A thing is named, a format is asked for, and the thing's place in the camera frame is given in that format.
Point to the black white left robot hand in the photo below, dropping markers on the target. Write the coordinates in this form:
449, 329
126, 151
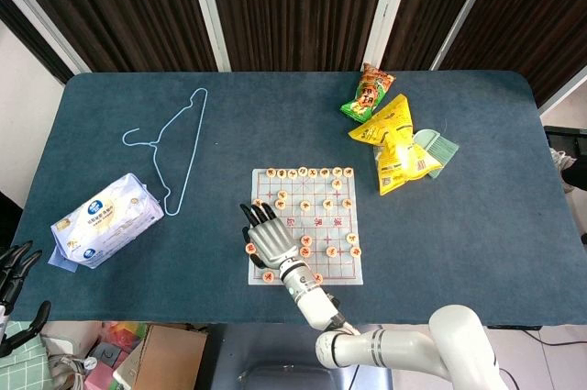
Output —
11, 270

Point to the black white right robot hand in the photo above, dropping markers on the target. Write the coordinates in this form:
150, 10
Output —
273, 243

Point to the round wooden chess piece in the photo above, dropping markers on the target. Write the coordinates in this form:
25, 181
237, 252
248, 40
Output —
306, 240
337, 171
303, 171
250, 249
337, 184
318, 278
356, 251
280, 203
305, 251
257, 201
348, 172
347, 203
331, 251
328, 203
291, 173
324, 172
270, 173
305, 205
268, 276
283, 195
281, 173
313, 173
351, 238

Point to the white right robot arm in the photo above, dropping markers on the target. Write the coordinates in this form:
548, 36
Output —
367, 344

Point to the mint green hand brush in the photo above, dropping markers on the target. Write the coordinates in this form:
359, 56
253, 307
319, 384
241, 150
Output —
440, 144

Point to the white chinese chess board sheet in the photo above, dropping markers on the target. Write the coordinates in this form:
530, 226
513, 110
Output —
316, 222

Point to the green checked cloth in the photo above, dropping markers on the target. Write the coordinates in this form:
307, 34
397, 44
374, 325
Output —
23, 374

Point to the grey blue chair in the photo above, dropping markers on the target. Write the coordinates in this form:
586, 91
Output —
257, 348

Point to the white blue tissue pack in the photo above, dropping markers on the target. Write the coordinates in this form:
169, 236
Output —
105, 220

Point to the dark grey cube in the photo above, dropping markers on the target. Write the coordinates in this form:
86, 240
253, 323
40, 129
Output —
105, 354

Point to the dark blue table mat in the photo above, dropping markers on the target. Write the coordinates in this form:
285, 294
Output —
137, 270

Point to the colourful foam blocks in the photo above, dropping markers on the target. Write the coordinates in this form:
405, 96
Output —
124, 332

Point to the pink box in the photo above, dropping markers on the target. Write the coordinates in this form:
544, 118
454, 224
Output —
101, 378

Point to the yellow snack bag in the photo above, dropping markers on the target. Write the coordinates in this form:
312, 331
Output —
385, 126
399, 170

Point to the brown cardboard box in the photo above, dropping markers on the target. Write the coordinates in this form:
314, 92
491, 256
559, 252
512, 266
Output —
169, 353

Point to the green orange snack bag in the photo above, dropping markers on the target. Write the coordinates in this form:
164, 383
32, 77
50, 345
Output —
367, 96

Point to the dark brown slatted partition panel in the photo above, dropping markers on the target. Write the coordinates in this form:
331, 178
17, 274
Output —
298, 4
114, 4
431, 9
536, 18

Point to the white sneaker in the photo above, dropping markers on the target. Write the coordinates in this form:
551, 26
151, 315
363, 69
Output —
563, 163

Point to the black equipment base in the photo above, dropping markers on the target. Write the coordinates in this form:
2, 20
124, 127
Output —
566, 133

